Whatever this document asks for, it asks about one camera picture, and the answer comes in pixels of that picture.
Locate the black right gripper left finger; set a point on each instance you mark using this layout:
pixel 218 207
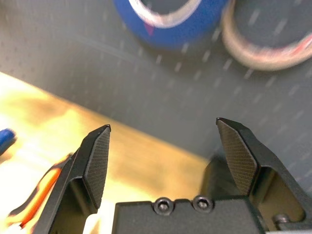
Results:
pixel 73 190

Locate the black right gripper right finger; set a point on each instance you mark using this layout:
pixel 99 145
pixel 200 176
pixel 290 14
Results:
pixel 243 158

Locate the orange black long-nose pliers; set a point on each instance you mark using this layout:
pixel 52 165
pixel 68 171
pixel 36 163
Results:
pixel 41 187

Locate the dark grey metal pegboard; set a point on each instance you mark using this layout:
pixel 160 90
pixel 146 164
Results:
pixel 97 61

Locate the white tape roll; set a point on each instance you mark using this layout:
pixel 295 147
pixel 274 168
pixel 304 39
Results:
pixel 243 56

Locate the blue tape roll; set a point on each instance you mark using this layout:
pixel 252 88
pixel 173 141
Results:
pixel 170 36

